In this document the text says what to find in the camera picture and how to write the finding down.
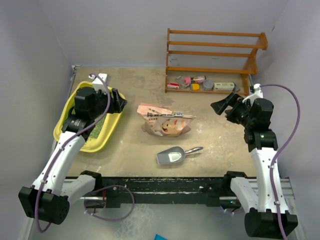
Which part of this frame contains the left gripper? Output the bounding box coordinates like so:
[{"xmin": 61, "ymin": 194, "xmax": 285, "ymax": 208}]
[{"xmin": 89, "ymin": 87, "xmax": 127, "ymax": 119}]

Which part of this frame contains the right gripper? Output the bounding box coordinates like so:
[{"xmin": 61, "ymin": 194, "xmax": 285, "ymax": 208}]
[{"xmin": 211, "ymin": 91, "xmax": 255, "ymax": 128}]

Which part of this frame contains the pink cat litter bag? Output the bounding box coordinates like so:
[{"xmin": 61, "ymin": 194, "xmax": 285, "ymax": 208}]
[{"xmin": 137, "ymin": 103, "xmax": 196, "ymax": 137}]

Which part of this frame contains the grey ruler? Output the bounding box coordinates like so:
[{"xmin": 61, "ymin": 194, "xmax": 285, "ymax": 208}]
[{"xmin": 161, "ymin": 111, "xmax": 196, "ymax": 119}]

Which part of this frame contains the silver metal scoop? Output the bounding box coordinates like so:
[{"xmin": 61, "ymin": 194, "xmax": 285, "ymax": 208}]
[{"xmin": 156, "ymin": 146, "xmax": 204, "ymax": 165}]

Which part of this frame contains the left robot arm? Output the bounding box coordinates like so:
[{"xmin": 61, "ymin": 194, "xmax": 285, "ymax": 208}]
[{"xmin": 18, "ymin": 86, "xmax": 127, "ymax": 225}]

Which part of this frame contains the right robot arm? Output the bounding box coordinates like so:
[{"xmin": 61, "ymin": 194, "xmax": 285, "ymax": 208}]
[{"xmin": 210, "ymin": 92, "xmax": 298, "ymax": 240}]

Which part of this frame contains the green white box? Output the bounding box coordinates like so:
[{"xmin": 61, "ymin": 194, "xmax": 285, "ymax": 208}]
[{"xmin": 213, "ymin": 82, "xmax": 235, "ymax": 92}]

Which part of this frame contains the yellow green litter box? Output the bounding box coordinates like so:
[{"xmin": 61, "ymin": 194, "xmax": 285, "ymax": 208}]
[{"xmin": 53, "ymin": 81, "xmax": 123, "ymax": 153}]

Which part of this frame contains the red white small box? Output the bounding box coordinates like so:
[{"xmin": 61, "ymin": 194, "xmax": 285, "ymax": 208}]
[{"xmin": 167, "ymin": 82, "xmax": 180, "ymax": 89}]

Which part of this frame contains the clear round jar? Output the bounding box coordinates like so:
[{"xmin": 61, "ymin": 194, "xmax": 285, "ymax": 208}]
[{"xmin": 202, "ymin": 79, "xmax": 214, "ymax": 91}]

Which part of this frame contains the orange wooden shelf rack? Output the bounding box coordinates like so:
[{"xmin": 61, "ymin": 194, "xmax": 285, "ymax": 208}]
[{"xmin": 164, "ymin": 28, "xmax": 268, "ymax": 96}]

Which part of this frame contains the blue object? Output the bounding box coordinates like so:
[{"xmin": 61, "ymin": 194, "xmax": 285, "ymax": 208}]
[{"xmin": 154, "ymin": 234, "xmax": 167, "ymax": 240}]

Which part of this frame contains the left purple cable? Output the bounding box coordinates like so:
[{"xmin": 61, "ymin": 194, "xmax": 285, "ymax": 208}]
[{"xmin": 34, "ymin": 73, "xmax": 135, "ymax": 233}]

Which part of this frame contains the purple cable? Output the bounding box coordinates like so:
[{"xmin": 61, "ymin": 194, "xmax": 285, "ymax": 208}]
[
  {"xmin": 224, "ymin": 83, "xmax": 301, "ymax": 240},
  {"xmin": 34, "ymin": 73, "xmax": 135, "ymax": 233}
]

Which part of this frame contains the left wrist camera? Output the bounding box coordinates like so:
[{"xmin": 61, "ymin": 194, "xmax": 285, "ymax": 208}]
[{"xmin": 88, "ymin": 73, "xmax": 111, "ymax": 94}]

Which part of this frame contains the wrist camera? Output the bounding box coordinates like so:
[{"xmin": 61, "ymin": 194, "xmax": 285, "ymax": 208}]
[
  {"xmin": 88, "ymin": 73, "xmax": 111, "ymax": 94},
  {"xmin": 242, "ymin": 83, "xmax": 264, "ymax": 105}
]

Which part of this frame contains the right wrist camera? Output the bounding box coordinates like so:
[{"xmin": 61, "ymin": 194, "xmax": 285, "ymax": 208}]
[{"xmin": 242, "ymin": 83, "xmax": 264, "ymax": 105}]

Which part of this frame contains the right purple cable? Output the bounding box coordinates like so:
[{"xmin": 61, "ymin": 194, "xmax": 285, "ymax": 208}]
[{"xmin": 224, "ymin": 83, "xmax": 301, "ymax": 240}]

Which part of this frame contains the black base frame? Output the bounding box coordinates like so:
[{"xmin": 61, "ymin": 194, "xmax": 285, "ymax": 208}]
[{"xmin": 85, "ymin": 171, "xmax": 245, "ymax": 210}]

